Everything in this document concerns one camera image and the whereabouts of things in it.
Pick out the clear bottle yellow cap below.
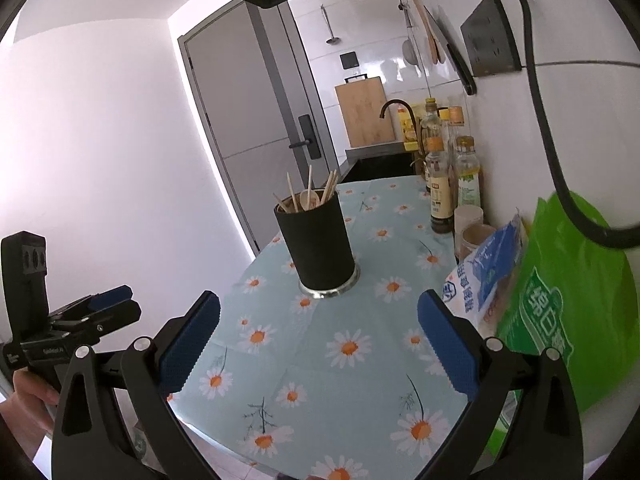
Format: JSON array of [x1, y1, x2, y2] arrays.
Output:
[[419, 99, 446, 161]]

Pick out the brown bottle orange cap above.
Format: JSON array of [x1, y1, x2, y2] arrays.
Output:
[[445, 106, 466, 161]]

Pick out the green label bottle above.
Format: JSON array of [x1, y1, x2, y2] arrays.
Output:
[[454, 136, 485, 211]]

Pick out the soy sauce bottle orange cap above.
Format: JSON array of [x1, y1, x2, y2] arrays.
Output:
[[424, 137, 457, 234]]

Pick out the wooden spatula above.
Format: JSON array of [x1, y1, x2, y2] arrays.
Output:
[[420, 5, 446, 66]]

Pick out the metal strainer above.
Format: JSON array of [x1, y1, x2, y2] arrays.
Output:
[[402, 35, 423, 68]]

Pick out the blue white salt bag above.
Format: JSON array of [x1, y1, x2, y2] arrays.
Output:
[[441, 215, 531, 331]]

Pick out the small clear jar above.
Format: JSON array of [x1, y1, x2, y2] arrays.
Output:
[[454, 205, 485, 241]]

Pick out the black wall socket panel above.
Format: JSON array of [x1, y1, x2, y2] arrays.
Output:
[[460, 0, 523, 78]]

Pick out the blue daisy print tablecloth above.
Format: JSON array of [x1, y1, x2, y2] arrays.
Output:
[[167, 175, 506, 480]]

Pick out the green sugar bag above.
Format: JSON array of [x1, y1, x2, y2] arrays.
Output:
[[495, 195, 640, 416]]

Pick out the grey door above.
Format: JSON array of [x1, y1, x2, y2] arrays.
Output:
[[177, 0, 331, 256]]

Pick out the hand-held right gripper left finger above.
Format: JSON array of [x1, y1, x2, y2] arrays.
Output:
[[51, 290, 222, 480]]

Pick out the black utensil holder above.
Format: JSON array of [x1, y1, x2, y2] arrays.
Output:
[[273, 192, 361, 297]]

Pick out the thick black cable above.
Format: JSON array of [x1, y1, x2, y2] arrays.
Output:
[[495, 0, 640, 250]]

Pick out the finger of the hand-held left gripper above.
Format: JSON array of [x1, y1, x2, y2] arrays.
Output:
[[48, 285, 135, 324], [49, 301, 142, 347]]

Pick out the steel cleaver black handle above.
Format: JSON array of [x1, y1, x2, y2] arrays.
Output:
[[435, 5, 478, 96]]

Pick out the yellow oil bottle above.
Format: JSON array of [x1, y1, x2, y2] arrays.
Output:
[[397, 112, 421, 151]]

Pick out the bamboo cutting board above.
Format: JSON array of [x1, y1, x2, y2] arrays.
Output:
[[334, 74, 397, 148]]

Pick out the set of wooden chopsticks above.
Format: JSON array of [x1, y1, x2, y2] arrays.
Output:
[[272, 165, 341, 213]]

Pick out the hanging metal ladle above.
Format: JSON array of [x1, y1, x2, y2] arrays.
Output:
[[320, 5, 343, 45]]

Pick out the black faucet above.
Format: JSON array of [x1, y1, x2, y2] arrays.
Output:
[[380, 99, 426, 161]]

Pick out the black door lock handle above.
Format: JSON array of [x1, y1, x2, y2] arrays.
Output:
[[289, 114, 321, 161]]

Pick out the black sink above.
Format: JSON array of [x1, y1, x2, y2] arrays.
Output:
[[340, 142, 426, 183]]

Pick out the person's left hand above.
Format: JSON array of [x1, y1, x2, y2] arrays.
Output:
[[0, 371, 62, 437]]

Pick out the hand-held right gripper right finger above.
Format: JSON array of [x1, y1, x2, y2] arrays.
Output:
[[417, 289, 586, 480]]

